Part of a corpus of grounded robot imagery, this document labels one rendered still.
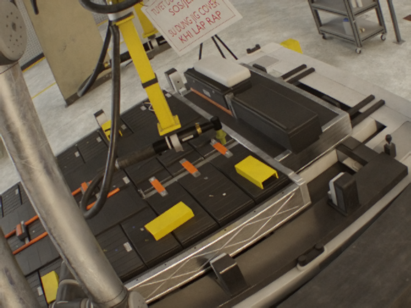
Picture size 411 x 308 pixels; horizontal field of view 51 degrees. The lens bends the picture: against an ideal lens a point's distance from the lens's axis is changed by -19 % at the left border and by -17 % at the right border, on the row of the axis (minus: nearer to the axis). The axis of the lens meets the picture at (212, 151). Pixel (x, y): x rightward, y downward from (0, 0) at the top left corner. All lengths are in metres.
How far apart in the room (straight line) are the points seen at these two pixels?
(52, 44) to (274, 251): 4.87
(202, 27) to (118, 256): 0.82
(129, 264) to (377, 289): 0.84
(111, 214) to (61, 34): 4.40
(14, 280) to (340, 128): 1.44
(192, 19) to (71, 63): 4.79
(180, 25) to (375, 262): 0.96
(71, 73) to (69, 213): 5.27
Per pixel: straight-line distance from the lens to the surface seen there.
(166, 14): 1.54
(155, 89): 1.76
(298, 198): 1.72
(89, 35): 6.18
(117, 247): 1.76
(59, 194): 0.99
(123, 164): 1.88
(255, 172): 1.75
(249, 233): 1.67
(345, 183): 1.61
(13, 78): 0.94
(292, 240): 1.67
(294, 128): 1.78
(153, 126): 2.35
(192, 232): 1.66
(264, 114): 1.90
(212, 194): 1.78
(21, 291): 1.08
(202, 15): 1.44
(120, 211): 1.91
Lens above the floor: 2.04
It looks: 31 degrees down
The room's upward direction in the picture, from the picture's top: 23 degrees counter-clockwise
